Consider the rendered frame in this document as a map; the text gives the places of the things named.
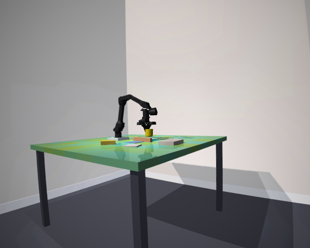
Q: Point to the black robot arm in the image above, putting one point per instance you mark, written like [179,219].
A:
[122,101]

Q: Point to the yellow rectangular block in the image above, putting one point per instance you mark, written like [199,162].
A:
[108,142]

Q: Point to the orange wooden plank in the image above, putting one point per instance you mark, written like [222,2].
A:
[143,139]

